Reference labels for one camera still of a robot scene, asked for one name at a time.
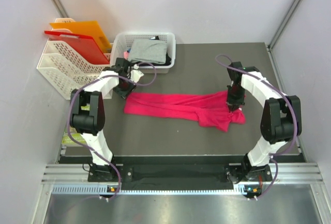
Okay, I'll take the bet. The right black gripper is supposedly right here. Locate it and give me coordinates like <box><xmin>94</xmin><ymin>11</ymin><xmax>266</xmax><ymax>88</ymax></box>
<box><xmin>227</xmin><ymin>84</ymin><xmax>246</xmax><ymax>113</ymax></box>

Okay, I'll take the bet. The pink t shirt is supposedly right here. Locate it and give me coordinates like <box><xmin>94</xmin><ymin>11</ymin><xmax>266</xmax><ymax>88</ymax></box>
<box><xmin>124</xmin><ymin>91</ymin><xmax>246</xmax><ymax>132</ymax></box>

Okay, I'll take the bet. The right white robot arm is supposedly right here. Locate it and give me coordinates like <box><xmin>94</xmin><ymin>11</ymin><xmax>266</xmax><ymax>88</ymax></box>
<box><xmin>227</xmin><ymin>62</ymin><xmax>302</xmax><ymax>181</ymax></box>

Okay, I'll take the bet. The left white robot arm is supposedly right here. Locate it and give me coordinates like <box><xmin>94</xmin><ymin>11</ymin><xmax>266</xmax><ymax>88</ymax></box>
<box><xmin>69</xmin><ymin>58</ymin><xmax>144</xmax><ymax>181</ymax></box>

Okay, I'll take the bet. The white laundry basket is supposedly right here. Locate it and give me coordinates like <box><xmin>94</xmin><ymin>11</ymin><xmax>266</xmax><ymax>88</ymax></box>
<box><xmin>110</xmin><ymin>32</ymin><xmax>176</xmax><ymax>74</ymax></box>

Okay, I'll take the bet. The grey t shirt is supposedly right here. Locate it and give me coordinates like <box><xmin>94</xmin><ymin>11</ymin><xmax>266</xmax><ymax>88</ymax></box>
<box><xmin>127</xmin><ymin>38</ymin><xmax>168</xmax><ymax>65</ymax></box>

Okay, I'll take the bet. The red folder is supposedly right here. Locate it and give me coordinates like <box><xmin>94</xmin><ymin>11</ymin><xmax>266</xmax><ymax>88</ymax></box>
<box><xmin>44</xmin><ymin>31</ymin><xmax>110</xmax><ymax>65</ymax></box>

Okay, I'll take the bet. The white file organizer rack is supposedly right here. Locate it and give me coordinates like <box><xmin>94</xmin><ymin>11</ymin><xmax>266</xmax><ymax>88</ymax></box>
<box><xmin>37</xmin><ymin>18</ymin><xmax>111</xmax><ymax>100</ymax></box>

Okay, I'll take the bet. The orange folder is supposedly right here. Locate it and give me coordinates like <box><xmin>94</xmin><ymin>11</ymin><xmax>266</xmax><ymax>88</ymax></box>
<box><xmin>50</xmin><ymin>21</ymin><xmax>112</xmax><ymax>53</ymax></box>

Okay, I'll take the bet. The green treehouse book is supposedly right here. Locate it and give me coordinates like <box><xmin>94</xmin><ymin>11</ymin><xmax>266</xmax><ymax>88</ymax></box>
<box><xmin>61</xmin><ymin>124</ymin><xmax>87</xmax><ymax>147</ymax></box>

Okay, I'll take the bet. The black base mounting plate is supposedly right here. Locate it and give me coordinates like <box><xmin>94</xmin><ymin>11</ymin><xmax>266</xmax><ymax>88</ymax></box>
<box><xmin>88</xmin><ymin>155</ymin><xmax>273</xmax><ymax>191</ymax></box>

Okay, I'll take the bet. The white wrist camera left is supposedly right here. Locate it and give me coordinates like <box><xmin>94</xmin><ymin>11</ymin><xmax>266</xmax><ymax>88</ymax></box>
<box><xmin>130</xmin><ymin>64</ymin><xmax>144</xmax><ymax>83</ymax></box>

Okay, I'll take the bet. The aluminium frame rail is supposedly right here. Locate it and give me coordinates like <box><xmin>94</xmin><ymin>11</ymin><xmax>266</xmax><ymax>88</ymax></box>
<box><xmin>41</xmin><ymin>163</ymin><xmax>323</xmax><ymax>197</ymax></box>

